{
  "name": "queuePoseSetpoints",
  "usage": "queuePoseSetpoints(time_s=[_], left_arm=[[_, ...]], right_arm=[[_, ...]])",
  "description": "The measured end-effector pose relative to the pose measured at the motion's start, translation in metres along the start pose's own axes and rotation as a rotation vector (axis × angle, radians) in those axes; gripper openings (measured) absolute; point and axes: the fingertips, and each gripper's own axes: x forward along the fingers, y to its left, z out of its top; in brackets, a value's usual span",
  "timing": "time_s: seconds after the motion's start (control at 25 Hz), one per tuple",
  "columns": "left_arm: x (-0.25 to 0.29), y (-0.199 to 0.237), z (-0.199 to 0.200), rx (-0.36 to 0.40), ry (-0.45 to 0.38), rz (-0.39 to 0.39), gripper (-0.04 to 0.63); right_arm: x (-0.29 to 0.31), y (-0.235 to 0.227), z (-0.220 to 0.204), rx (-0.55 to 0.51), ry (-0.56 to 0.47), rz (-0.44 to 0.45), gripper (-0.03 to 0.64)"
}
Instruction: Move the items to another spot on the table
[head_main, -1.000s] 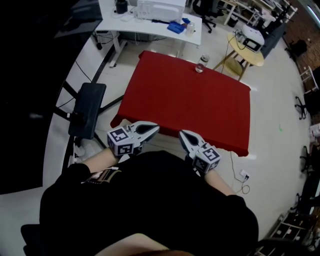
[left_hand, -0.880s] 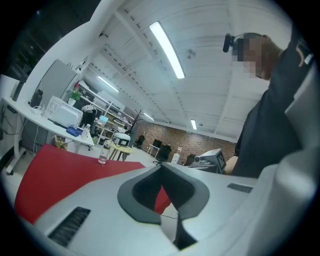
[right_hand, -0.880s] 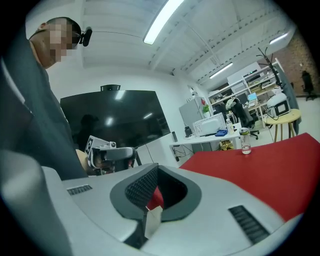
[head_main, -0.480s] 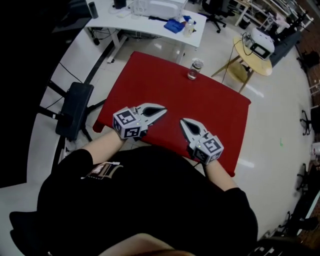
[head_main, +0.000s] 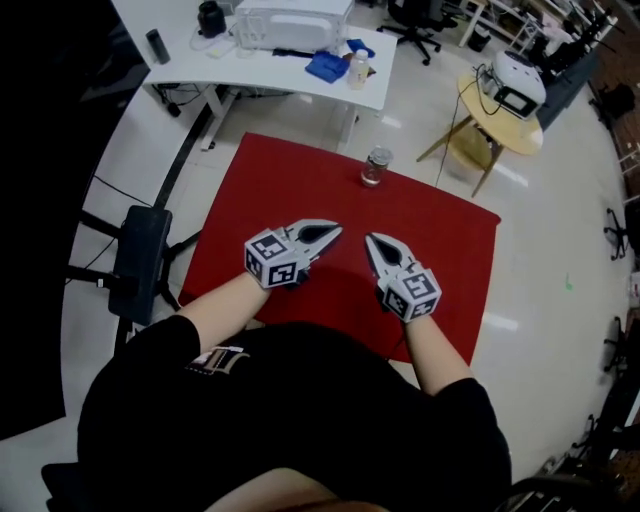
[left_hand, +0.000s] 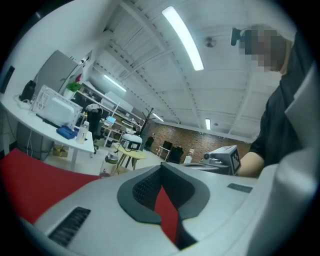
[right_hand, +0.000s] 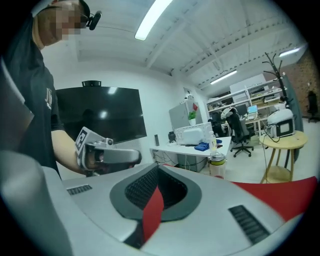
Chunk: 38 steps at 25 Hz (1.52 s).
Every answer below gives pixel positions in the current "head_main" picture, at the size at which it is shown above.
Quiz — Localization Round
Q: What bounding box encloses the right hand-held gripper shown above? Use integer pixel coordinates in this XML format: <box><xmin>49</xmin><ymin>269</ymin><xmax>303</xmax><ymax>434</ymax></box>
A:
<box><xmin>364</xmin><ymin>232</ymin><xmax>443</xmax><ymax>324</ymax></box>

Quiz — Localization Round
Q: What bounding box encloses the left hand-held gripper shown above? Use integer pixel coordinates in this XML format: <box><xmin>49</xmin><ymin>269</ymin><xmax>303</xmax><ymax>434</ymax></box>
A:
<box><xmin>244</xmin><ymin>218</ymin><xmax>345</xmax><ymax>291</ymax></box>

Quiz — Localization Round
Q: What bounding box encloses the clear glass jar item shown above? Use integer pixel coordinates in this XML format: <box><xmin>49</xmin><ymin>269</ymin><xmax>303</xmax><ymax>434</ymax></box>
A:
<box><xmin>360</xmin><ymin>145</ymin><xmax>395</xmax><ymax>189</ymax></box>

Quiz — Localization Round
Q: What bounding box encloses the person's right forearm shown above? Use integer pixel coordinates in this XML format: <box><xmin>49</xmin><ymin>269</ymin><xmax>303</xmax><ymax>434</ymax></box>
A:
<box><xmin>401</xmin><ymin>313</ymin><xmax>477</xmax><ymax>397</ymax></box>

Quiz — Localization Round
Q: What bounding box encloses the person's left forearm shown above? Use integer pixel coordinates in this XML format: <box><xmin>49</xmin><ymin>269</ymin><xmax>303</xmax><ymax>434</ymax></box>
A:
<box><xmin>174</xmin><ymin>271</ymin><xmax>275</xmax><ymax>347</ymax></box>

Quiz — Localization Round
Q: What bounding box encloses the red cloth covered table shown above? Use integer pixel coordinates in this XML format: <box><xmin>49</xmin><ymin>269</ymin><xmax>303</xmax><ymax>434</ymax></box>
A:
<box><xmin>178</xmin><ymin>132</ymin><xmax>502</xmax><ymax>367</ymax></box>

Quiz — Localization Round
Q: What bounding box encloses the white office desk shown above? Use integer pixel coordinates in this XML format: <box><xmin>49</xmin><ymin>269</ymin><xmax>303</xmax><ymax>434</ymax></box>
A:
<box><xmin>141</xmin><ymin>17</ymin><xmax>400</xmax><ymax>152</ymax></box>

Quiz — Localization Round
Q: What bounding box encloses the blue cloth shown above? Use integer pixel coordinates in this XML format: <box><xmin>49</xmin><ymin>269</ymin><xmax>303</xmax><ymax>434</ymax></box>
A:
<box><xmin>304</xmin><ymin>49</ymin><xmax>350</xmax><ymax>82</ymax></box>

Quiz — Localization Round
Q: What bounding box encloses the clear plastic bottle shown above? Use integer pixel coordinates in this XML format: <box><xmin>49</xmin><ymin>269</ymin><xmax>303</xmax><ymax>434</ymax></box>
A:
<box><xmin>346</xmin><ymin>48</ymin><xmax>372</xmax><ymax>92</ymax></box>

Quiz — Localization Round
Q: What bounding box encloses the round wooden side table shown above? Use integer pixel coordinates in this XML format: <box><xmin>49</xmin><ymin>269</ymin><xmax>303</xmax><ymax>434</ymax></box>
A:
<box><xmin>416</xmin><ymin>73</ymin><xmax>545</xmax><ymax>199</ymax></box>

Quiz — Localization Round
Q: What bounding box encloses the black padded stool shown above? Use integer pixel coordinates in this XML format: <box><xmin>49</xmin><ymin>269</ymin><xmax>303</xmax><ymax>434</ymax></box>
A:
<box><xmin>64</xmin><ymin>204</ymin><xmax>204</xmax><ymax>346</ymax></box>

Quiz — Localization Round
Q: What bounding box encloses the person's black shirt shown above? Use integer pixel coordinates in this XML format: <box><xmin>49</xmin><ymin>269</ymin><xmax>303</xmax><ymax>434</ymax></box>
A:
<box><xmin>76</xmin><ymin>314</ymin><xmax>514</xmax><ymax>512</ymax></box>

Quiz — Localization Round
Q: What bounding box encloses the white box-shaped appliance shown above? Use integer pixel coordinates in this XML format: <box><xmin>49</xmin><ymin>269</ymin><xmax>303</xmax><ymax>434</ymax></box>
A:
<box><xmin>234</xmin><ymin>0</ymin><xmax>357</xmax><ymax>52</ymax></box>

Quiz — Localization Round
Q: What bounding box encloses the white domed appliance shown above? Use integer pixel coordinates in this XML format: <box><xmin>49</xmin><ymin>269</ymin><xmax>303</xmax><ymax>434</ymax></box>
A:
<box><xmin>481</xmin><ymin>49</ymin><xmax>548</xmax><ymax>122</ymax></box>

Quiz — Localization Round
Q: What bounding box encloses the black chair base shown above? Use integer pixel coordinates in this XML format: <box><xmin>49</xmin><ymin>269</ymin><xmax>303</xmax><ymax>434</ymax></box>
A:
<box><xmin>603</xmin><ymin>206</ymin><xmax>632</xmax><ymax>262</ymax></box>

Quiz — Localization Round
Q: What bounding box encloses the black office chair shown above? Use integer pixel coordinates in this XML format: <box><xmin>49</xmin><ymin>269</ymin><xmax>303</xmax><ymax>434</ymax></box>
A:
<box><xmin>376</xmin><ymin>0</ymin><xmax>459</xmax><ymax>67</ymax></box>

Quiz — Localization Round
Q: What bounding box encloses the black waste bin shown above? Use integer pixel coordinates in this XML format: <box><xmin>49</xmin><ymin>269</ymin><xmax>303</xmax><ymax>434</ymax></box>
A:
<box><xmin>466</xmin><ymin>24</ymin><xmax>494</xmax><ymax>54</ymax></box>

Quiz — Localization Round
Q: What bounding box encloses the black jar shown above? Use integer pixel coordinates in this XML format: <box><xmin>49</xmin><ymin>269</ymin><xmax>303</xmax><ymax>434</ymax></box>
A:
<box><xmin>196</xmin><ymin>0</ymin><xmax>227</xmax><ymax>39</ymax></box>

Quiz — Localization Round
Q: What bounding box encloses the black cylinder flask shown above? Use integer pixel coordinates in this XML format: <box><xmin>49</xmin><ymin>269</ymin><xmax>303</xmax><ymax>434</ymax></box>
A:
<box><xmin>145</xmin><ymin>28</ymin><xmax>172</xmax><ymax>66</ymax></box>

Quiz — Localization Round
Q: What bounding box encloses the person's bare leg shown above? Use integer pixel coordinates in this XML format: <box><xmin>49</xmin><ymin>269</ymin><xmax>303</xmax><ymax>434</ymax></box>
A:
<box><xmin>201</xmin><ymin>466</ymin><xmax>392</xmax><ymax>512</ymax></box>

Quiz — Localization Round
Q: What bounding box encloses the black power cable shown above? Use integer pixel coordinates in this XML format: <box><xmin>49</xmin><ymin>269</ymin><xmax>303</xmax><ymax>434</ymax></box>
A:
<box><xmin>433</xmin><ymin>63</ymin><xmax>494</xmax><ymax>189</ymax></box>

